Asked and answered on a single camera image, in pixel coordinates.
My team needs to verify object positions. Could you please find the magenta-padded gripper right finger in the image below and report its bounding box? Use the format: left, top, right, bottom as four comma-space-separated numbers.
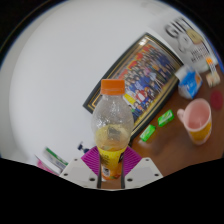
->
121, 146, 164, 189

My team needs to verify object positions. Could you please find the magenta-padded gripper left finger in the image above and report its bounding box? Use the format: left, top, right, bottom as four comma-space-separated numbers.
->
59, 145, 102, 189

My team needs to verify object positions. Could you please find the orange juice bottle orange cap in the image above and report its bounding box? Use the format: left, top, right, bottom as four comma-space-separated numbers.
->
90, 78, 135, 181

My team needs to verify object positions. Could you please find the pink mug yellow print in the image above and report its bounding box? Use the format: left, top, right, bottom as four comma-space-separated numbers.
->
176, 97, 213, 146

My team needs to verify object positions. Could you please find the framed group photo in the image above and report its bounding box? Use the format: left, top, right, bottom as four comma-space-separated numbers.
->
82, 32, 184, 141

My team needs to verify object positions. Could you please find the blue tissue pack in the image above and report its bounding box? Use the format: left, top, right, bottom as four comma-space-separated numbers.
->
174, 64, 204, 100

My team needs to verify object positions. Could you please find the flat round red coaster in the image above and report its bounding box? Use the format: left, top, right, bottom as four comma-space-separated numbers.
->
209, 89, 224, 110

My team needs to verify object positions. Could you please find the small printed snack pack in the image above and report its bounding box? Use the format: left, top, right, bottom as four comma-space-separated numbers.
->
205, 70, 222, 89

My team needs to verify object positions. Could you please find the colourful puzzle cube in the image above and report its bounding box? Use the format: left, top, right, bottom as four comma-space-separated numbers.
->
204, 56, 218, 75

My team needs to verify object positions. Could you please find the white paper gift bag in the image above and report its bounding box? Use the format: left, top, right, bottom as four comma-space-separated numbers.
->
163, 16, 219, 74

